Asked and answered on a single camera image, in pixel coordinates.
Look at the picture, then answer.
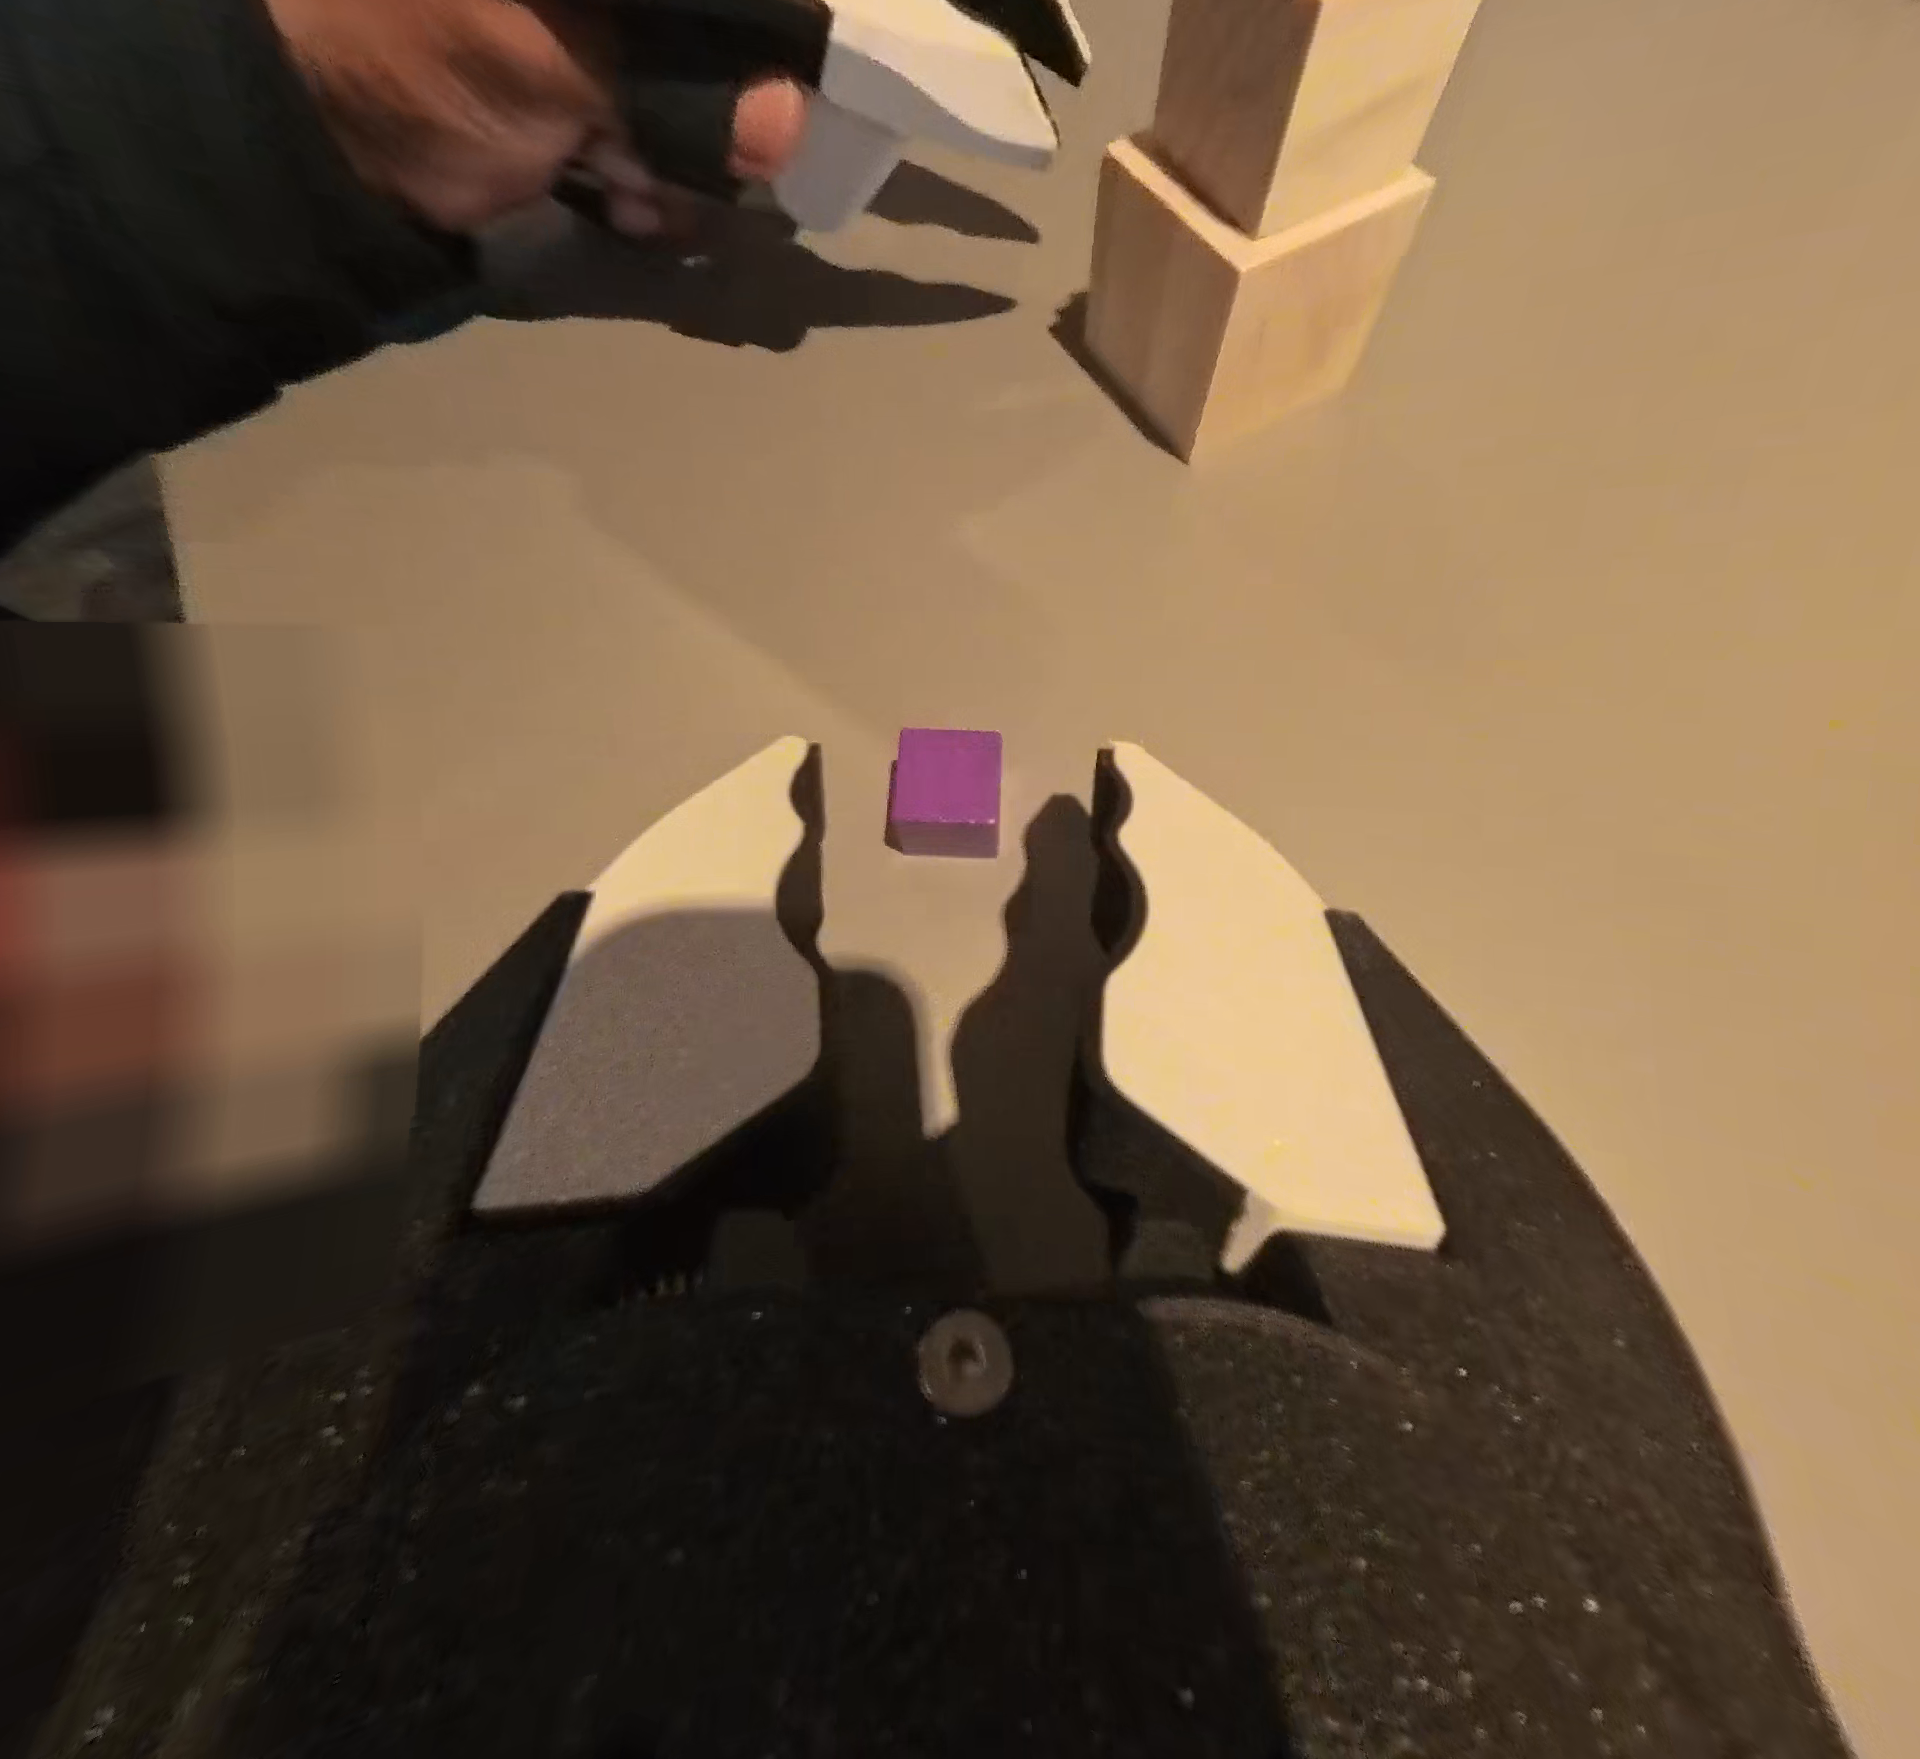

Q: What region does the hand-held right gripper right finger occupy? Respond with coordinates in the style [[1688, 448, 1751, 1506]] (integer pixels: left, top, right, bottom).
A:
[[1087, 740, 1452, 1275]]

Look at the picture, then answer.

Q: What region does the medium natural wooden cube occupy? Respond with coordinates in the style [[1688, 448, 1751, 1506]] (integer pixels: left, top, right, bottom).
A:
[[1149, 0, 1509, 241]]

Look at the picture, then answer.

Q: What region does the large natural wooden cube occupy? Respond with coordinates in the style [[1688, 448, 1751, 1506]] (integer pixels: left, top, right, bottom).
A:
[[1082, 135, 1436, 465]]

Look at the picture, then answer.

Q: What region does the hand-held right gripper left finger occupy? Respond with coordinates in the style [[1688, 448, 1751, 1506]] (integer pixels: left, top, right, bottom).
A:
[[469, 737, 840, 1213]]

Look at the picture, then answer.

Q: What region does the person's left hand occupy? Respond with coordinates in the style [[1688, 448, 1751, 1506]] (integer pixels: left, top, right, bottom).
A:
[[253, 0, 813, 241]]

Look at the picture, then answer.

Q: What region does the small purple wooden cube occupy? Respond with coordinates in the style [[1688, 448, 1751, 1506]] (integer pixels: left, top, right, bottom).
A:
[[888, 725, 1006, 863]]

